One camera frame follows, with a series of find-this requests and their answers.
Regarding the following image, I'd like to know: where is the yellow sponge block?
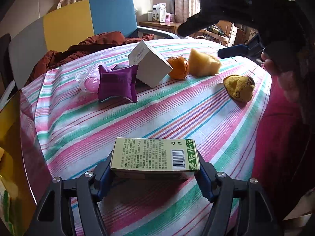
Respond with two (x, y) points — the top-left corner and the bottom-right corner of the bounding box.
(188, 49), (221, 77)

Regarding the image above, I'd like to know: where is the green cream soap box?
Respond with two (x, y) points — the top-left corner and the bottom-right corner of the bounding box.
(110, 137), (200, 180)

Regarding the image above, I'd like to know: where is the white square carton box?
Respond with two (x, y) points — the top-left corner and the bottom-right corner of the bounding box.
(128, 41), (172, 88)

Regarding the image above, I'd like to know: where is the pink plastic hair roller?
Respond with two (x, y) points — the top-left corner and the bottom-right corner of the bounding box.
(75, 62), (104, 94)

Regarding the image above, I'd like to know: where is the purple snack packet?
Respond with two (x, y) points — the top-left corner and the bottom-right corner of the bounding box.
(98, 65), (138, 102)

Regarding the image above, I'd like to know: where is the person's right hand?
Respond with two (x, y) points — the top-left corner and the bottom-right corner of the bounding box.
(261, 52), (299, 102)

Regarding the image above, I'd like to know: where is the yellow knitted sock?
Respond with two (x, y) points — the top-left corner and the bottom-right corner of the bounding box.
(223, 75), (255, 103)

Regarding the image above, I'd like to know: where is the striped bed sheet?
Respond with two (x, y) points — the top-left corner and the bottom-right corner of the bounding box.
(22, 44), (271, 235)

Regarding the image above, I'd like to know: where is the red garment of person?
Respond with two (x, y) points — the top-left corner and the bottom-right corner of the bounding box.
(251, 76), (315, 217)

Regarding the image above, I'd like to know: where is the gold red storage box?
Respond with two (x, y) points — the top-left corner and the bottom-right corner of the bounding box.
(1, 91), (52, 235)

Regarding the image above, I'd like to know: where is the orange tangerine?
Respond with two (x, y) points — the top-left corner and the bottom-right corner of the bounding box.
(167, 56), (190, 80)

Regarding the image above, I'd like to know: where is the wooden side table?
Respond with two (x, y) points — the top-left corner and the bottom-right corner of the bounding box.
(138, 21), (181, 34)

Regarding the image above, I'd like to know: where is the pink small box on table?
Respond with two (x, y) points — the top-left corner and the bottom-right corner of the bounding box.
(164, 13), (172, 23)

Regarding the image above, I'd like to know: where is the white product box on table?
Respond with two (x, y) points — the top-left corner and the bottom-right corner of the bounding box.
(152, 3), (166, 23)

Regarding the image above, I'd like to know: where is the brown quilted jacket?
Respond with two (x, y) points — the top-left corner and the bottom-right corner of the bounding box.
(26, 31), (154, 85)

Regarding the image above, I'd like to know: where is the grey yellow blue chair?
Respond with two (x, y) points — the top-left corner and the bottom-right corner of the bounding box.
(8, 0), (177, 89)

